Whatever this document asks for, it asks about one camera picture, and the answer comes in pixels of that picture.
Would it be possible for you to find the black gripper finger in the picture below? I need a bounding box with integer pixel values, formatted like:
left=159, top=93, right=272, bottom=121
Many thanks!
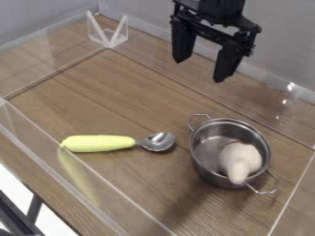
left=212, top=41, right=244, bottom=83
left=171, top=16, right=198, bottom=64

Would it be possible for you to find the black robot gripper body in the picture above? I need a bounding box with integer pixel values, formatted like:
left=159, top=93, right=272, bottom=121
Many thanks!
left=171, top=0, right=262, bottom=56

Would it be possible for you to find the stainless steel pot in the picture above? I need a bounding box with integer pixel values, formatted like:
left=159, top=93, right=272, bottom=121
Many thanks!
left=187, top=113, right=279, bottom=195

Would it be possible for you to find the white plush mushroom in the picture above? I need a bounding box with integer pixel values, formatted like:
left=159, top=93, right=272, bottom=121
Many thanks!
left=218, top=142, right=262, bottom=184

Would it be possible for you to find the black metal table leg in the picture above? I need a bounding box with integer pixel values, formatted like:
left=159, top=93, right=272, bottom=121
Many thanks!
left=0, top=190, right=45, bottom=236

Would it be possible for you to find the yellow handled metal spoon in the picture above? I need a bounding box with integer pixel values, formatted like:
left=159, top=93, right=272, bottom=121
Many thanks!
left=60, top=133, right=176, bottom=153

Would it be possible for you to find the clear acrylic enclosure wall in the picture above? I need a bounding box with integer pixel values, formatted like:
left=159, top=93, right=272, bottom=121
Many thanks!
left=0, top=10, right=315, bottom=236

